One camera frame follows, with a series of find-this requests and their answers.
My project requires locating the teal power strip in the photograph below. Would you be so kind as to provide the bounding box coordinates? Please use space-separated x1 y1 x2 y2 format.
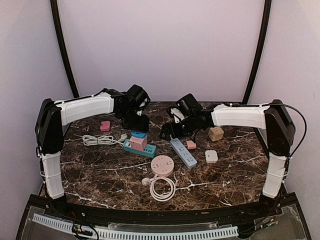
123 139 157 158

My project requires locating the pink cube adapter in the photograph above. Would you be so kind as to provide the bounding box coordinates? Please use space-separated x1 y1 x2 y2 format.
129 136 148 152

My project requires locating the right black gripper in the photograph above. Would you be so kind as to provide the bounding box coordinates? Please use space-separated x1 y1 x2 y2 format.
159 114 198 141

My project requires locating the white charger plug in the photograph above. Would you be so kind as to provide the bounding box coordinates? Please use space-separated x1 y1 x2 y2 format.
205 150 219 164

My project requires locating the right black frame post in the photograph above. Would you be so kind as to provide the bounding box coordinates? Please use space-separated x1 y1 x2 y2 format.
241 0 272 104

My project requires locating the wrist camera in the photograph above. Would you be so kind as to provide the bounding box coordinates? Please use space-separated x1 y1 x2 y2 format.
166 93 203 123
123 84 151 114

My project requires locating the blue cube plug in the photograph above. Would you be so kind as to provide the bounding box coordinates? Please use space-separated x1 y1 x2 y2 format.
131 131 147 139

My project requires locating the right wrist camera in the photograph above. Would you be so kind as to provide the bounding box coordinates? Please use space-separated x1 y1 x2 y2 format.
166 93 203 123

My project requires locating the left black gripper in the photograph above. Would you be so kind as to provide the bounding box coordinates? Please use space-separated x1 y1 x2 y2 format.
118 106 151 133

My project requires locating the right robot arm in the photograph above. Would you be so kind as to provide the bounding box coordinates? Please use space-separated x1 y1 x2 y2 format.
159 95 296 217

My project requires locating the pink charger plug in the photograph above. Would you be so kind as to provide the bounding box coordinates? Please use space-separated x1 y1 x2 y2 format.
186 140 197 150

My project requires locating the black frame post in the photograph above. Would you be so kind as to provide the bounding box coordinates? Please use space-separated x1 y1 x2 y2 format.
49 0 80 98
241 0 272 104

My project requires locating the pink square adapter plug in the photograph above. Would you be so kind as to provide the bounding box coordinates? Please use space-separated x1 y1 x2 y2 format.
100 121 111 132

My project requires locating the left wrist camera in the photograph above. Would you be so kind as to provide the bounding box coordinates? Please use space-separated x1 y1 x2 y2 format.
123 84 151 114

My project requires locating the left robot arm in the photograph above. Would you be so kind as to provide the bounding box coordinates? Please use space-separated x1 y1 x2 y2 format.
35 84 151 218

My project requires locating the white slotted cable duct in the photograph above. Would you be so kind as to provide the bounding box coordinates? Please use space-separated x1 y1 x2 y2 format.
32 213 239 240

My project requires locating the left black frame post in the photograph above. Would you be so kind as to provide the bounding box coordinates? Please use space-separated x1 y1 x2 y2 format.
49 0 80 98

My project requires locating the beige cube socket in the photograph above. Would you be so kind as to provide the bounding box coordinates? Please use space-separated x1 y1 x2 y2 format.
208 126 224 142

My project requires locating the black front rail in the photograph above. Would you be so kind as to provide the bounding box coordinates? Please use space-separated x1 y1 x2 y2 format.
40 198 282 227

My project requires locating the grey-blue power strip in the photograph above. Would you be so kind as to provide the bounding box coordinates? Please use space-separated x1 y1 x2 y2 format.
170 138 198 169

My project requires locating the pink round power strip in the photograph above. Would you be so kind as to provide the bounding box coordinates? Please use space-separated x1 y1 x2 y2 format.
150 155 175 177

